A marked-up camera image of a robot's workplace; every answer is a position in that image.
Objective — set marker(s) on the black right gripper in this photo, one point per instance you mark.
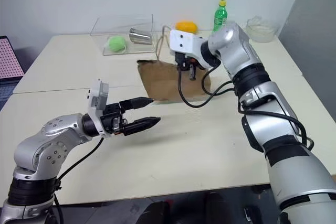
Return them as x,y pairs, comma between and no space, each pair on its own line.
185,61

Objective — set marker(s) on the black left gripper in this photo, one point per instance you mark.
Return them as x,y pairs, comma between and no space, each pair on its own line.
113,119

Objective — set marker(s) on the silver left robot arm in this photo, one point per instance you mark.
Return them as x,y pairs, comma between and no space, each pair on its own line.
50,140

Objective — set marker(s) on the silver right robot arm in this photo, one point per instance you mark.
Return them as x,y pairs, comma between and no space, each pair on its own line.
288,171

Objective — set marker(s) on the brown paper bag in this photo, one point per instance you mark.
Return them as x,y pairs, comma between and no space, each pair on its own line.
162,82

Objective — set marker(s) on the orange yellow toy fruit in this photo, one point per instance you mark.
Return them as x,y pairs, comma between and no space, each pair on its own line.
187,26

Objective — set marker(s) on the green bottle with yellow cap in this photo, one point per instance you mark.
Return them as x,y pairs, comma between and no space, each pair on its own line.
220,16

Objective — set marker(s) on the silver metal cup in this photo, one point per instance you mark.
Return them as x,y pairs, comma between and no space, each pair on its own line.
140,36

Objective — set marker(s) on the green ball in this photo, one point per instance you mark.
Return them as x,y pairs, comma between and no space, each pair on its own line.
116,44

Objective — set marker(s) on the clear plastic box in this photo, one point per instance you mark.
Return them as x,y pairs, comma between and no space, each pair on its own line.
123,24

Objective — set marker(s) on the dark rounded shape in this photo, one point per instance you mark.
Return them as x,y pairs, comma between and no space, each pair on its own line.
161,212

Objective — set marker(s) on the pink perforated board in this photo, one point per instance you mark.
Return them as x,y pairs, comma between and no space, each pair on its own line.
9,58

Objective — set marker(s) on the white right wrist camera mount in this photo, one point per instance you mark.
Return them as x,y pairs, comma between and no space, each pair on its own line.
186,41

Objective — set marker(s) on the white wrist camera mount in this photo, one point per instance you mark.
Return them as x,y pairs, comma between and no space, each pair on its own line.
186,41
98,95

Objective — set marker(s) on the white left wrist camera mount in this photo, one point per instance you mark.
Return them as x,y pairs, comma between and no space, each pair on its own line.
98,95

